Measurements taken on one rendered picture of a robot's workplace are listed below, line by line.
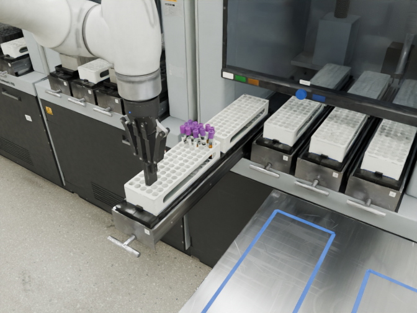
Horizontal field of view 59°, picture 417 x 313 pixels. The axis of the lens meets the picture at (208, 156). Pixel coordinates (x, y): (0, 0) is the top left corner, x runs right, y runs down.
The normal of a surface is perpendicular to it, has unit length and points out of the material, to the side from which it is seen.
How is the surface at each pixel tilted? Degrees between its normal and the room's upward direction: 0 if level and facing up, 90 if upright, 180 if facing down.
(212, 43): 90
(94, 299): 0
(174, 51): 90
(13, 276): 0
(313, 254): 0
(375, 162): 90
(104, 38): 90
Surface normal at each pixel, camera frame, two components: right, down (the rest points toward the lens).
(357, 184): -0.55, 0.48
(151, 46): 0.69, 0.43
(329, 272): 0.00, -0.82
